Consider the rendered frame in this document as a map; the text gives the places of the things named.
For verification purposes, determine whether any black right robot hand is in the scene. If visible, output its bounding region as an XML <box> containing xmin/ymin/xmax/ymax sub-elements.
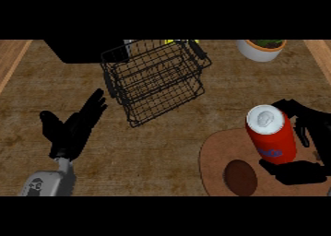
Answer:
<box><xmin>258</xmin><ymin>98</ymin><xmax>331</xmax><ymax>186</ymax></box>

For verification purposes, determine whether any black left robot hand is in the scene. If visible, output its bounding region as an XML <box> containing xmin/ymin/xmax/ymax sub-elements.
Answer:
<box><xmin>39</xmin><ymin>88</ymin><xmax>110</xmax><ymax>162</ymax></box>

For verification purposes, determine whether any red soda can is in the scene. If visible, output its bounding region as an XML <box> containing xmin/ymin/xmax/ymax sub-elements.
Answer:
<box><xmin>244</xmin><ymin>104</ymin><xmax>302</xmax><ymax>166</ymax></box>

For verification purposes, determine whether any round wooden cutting board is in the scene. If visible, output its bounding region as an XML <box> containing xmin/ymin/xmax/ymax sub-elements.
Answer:
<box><xmin>199</xmin><ymin>126</ymin><xmax>331</xmax><ymax>197</ymax></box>

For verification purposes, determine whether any yellow object behind basket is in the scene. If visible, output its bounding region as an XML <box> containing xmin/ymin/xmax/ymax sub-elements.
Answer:
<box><xmin>166</xmin><ymin>39</ymin><xmax>201</xmax><ymax>45</ymax></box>

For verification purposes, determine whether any black box appliance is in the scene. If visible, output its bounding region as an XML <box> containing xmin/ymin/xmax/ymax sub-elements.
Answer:
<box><xmin>43</xmin><ymin>39</ymin><xmax>131</xmax><ymax>65</ymax></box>

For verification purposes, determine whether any white plant pot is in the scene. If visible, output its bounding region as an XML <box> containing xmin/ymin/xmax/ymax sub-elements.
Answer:
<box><xmin>235</xmin><ymin>39</ymin><xmax>289</xmax><ymax>64</ymax></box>

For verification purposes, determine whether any black tiered wire basket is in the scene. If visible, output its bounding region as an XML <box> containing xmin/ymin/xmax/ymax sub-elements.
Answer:
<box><xmin>98</xmin><ymin>39</ymin><xmax>215</xmax><ymax>128</ymax></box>

